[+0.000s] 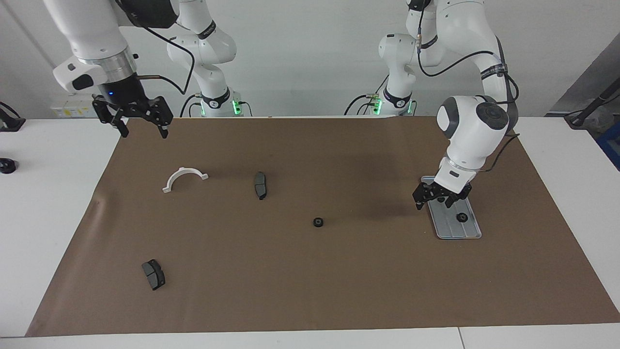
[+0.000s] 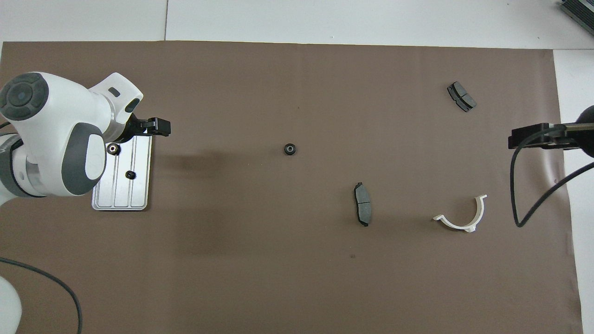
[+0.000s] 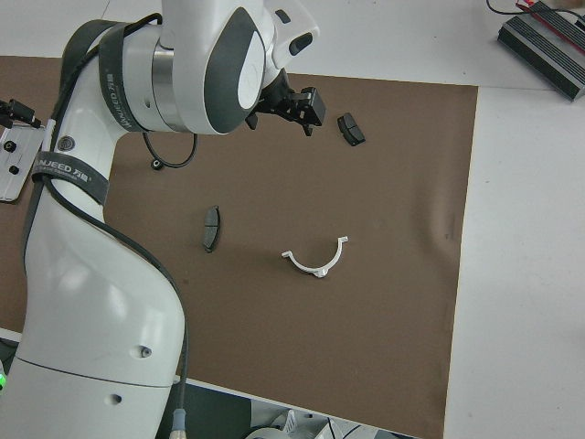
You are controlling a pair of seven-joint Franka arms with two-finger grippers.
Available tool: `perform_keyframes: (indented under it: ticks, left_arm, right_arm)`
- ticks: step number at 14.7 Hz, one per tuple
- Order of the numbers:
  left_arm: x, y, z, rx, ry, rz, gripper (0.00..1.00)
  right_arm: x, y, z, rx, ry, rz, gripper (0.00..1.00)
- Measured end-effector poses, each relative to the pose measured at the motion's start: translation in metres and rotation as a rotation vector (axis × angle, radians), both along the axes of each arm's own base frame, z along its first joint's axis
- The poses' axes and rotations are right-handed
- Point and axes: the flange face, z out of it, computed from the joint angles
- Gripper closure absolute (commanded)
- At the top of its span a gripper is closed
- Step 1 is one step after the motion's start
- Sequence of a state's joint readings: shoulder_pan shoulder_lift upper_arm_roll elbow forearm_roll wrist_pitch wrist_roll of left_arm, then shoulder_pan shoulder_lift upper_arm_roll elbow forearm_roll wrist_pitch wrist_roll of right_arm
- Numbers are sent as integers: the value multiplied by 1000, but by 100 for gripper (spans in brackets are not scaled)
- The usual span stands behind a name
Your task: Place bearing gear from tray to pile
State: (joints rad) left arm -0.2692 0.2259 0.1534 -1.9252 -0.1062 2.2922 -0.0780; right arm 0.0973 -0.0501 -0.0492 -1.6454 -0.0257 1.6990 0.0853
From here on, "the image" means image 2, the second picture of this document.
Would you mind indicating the dark ridged metal box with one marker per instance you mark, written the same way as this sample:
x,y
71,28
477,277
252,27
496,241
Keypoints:
x,y
580,14

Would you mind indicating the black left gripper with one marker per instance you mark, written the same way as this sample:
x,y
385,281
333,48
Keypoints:
x,y
132,129

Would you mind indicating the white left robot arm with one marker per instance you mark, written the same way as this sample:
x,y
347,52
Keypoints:
x,y
55,120

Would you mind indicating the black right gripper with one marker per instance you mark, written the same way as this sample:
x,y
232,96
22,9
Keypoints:
x,y
585,139

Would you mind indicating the silver ribbed metal tray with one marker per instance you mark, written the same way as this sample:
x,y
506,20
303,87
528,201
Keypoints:
x,y
139,185

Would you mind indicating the short grey brake pad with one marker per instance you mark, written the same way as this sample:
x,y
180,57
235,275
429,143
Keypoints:
x,y
461,96

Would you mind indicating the brown paper table mat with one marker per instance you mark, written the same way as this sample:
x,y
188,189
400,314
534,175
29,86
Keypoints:
x,y
278,278

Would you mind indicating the long grey brake pad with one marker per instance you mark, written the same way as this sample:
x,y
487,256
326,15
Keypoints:
x,y
363,204

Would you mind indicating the white curved plastic bracket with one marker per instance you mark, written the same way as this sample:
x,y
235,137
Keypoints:
x,y
469,227

